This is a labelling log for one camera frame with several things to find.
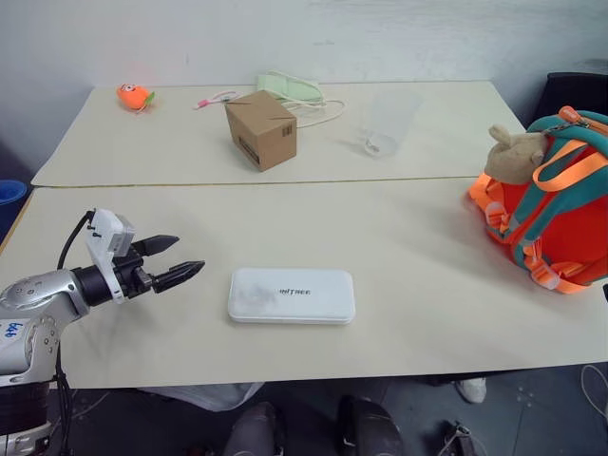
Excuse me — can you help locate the clear plastic cup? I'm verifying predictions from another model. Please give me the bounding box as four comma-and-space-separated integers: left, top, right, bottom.
342, 89, 424, 161

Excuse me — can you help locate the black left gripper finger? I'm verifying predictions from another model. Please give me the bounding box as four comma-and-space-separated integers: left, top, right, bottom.
140, 234, 181, 260
151, 259, 206, 295

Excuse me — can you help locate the blue bin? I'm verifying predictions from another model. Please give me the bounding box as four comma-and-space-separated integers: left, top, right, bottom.
0, 179, 27, 243

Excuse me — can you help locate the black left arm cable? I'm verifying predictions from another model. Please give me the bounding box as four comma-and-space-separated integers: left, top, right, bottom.
57, 212, 95, 271

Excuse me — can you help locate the cream cord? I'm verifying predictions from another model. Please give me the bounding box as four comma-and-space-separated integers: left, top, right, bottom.
282, 97, 347, 129

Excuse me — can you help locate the black chair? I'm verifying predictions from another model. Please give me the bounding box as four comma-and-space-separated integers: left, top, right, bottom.
524, 71, 608, 130

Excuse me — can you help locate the brown plush toy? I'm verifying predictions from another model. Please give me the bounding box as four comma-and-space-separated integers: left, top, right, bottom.
484, 123, 548, 185

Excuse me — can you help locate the orange and teal backpack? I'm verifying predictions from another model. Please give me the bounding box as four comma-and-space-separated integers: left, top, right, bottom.
465, 105, 608, 295

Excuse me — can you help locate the orange plush carrot toy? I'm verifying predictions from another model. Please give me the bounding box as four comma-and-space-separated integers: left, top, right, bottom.
116, 83, 157, 114

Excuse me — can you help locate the green face mask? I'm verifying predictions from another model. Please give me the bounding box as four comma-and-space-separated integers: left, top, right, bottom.
256, 70, 326, 105

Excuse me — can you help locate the white cloth under table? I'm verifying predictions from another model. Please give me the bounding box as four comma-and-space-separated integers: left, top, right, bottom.
137, 381, 265, 412

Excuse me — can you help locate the white shoe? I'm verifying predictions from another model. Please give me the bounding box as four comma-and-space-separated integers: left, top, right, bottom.
454, 376, 488, 405

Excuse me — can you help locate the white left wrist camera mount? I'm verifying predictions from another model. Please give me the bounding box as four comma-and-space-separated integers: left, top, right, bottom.
85, 207, 137, 305

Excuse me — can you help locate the white rectangular case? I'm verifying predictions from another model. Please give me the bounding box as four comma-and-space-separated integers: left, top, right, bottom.
227, 267, 356, 326

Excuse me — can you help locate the white cable on floor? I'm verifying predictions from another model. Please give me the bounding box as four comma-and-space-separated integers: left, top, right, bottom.
579, 363, 608, 406

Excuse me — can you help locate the dark rounded robot knee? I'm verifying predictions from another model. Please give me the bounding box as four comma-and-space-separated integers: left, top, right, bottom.
334, 394, 405, 456
222, 401, 286, 456

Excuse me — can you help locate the brown cardboard box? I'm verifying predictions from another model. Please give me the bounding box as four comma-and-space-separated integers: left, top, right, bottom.
224, 90, 299, 173

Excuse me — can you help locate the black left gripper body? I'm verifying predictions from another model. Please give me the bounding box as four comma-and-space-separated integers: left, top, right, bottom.
112, 242, 158, 301

